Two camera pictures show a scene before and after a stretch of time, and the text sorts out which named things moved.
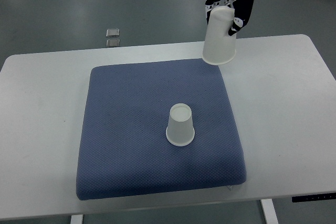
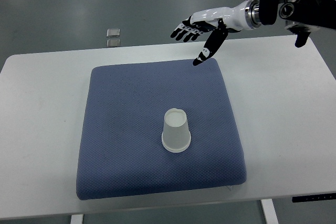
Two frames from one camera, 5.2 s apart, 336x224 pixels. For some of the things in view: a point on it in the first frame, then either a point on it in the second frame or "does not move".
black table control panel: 314,198 does not move
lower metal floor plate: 113,43 does not move
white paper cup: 219,47 -> 176,136
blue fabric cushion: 156,127 does not move
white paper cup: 180,130 -> 176,147
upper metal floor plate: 113,32 does not move
